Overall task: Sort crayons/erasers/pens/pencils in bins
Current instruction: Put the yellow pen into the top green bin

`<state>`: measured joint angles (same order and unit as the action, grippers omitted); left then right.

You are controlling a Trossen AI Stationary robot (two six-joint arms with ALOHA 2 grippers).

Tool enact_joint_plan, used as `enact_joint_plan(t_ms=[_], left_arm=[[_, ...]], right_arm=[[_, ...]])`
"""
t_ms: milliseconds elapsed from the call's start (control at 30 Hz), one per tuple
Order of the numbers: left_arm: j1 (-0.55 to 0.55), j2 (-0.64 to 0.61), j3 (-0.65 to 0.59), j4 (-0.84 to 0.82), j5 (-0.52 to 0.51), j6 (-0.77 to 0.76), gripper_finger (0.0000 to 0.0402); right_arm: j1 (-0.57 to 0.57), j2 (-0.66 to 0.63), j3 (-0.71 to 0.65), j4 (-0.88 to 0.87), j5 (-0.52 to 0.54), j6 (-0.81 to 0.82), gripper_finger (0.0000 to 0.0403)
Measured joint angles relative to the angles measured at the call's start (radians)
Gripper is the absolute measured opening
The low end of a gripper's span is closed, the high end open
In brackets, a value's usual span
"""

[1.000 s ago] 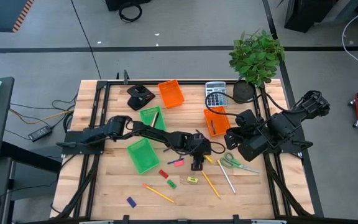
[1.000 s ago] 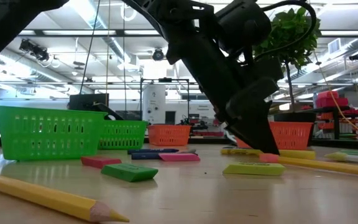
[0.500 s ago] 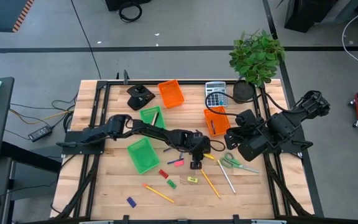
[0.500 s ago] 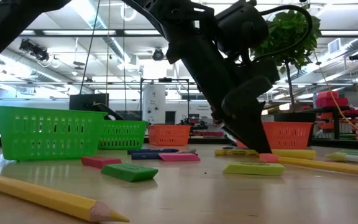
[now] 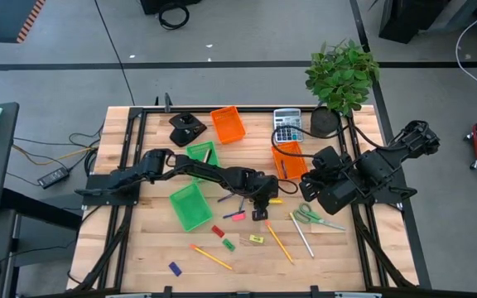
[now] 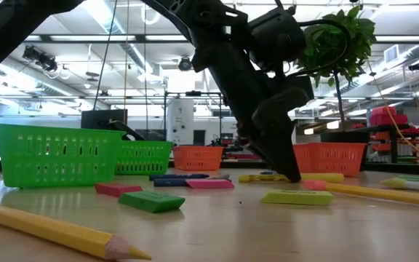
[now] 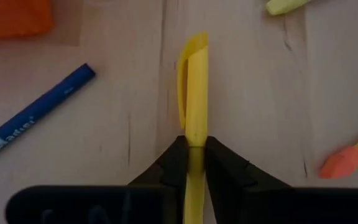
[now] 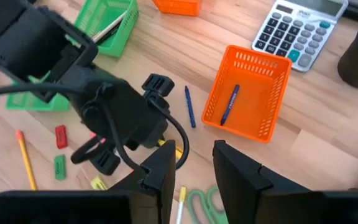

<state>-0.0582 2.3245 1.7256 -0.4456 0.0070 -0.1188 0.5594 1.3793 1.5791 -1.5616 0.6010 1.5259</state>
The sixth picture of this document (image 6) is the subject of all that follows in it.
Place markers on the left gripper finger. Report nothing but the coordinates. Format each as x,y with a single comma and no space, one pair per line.
290,127
267,145

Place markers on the yellow marker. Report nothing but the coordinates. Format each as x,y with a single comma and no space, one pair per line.
260,178

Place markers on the orange plastic slotted bin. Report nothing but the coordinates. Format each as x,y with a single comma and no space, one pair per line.
195,148
333,147

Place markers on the yellow-green eraser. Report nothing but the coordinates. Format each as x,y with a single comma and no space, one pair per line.
297,197

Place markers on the pink eraser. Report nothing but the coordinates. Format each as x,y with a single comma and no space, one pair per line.
209,183

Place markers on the yellow pencil with eraser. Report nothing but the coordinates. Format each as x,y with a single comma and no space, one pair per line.
377,193
49,229

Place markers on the green plastic slotted bin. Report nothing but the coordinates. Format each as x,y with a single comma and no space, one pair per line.
147,142
10,160

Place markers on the green eraser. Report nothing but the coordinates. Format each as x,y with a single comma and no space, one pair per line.
151,202

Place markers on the pale green pencil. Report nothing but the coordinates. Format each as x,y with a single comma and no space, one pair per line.
413,186

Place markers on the red eraser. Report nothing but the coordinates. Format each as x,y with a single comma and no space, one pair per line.
116,189

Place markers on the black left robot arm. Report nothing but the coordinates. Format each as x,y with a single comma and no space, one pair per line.
13,29

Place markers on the black shelf with red bins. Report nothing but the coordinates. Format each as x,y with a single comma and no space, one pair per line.
387,118

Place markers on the workbench with red boxes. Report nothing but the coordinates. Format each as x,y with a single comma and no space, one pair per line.
231,147

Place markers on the white cabinet machine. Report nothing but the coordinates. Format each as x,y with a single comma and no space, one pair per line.
180,123

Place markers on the potted plant black pot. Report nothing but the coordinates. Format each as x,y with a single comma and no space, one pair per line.
355,36

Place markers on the white ceiling vent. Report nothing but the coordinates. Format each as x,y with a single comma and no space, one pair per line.
391,54

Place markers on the black tape dispenser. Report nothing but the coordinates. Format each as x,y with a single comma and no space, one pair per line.
120,129

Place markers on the black ceiling projector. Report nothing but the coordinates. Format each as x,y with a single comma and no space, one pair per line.
417,66

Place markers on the black monitor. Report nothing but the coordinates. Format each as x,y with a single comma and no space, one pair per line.
100,118

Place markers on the black rack frame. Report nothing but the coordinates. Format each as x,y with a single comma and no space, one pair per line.
191,93

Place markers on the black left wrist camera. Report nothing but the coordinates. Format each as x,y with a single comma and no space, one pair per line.
278,36

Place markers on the round black ceiling camera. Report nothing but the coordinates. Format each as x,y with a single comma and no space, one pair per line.
184,64

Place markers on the black ceiling camera cluster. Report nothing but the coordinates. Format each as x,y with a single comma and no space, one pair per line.
40,58

